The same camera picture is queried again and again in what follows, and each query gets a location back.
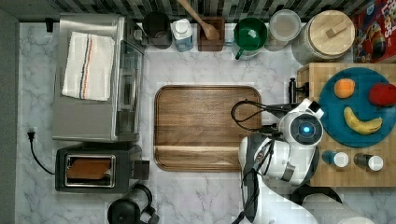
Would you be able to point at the teal plate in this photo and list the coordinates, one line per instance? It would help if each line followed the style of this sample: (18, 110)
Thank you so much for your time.
(333, 119)

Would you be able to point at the clear jar with plastic lid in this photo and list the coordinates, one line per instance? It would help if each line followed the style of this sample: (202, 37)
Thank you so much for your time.
(284, 26)

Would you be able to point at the red cereal box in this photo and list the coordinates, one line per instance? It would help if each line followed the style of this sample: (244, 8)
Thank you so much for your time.
(375, 40)

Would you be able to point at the dark pan with handle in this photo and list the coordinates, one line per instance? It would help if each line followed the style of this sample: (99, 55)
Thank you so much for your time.
(156, 29)

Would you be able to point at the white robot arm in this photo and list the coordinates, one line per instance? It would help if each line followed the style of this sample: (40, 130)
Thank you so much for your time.
(287, 155)

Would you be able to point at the brown toast slice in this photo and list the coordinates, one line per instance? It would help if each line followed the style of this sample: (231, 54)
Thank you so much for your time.
(86, 168)

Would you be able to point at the white paper towel roll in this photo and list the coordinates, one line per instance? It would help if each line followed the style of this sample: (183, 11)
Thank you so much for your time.
(328, 211)

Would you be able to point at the wooden cutting board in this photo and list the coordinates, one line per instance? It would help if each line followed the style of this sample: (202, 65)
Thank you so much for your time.
(194, 130)

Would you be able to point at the wooden spoon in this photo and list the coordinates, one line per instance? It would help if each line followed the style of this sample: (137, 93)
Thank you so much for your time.
(211, 33)

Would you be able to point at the red apple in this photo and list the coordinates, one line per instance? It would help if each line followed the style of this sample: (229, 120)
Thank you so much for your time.
(382, 94)

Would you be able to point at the blue shaker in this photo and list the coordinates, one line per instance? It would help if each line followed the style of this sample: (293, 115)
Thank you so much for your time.
(339, 159)

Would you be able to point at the yellow banana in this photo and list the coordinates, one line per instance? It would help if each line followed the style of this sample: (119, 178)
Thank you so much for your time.
(359, 126)

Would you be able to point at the orange fruit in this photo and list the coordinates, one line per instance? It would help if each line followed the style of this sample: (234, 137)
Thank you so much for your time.
(344, 88)

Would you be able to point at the glass jar with wooden lid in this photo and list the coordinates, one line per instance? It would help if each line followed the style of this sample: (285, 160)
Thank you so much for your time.
(326, 37)

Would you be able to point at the brown utensil holder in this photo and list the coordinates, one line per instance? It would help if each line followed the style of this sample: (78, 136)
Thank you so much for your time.
(211, 45)

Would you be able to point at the green mug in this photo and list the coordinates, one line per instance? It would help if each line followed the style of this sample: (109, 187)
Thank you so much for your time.
(250, 27)

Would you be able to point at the white striped dish towel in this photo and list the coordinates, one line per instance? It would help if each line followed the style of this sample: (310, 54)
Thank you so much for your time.
(89, 67)

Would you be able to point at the grey shaker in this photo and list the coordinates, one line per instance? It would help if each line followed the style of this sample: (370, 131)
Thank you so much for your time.
(370, 162)

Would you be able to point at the black paper towel holder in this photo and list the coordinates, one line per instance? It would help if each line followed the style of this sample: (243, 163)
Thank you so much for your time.
(305, 190)

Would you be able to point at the black two-slot toaster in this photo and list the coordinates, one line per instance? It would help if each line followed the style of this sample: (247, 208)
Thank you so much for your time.
(127, 167)

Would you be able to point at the stainless steel toaster oven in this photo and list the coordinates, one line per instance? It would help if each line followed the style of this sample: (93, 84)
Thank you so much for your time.
(116, 119)

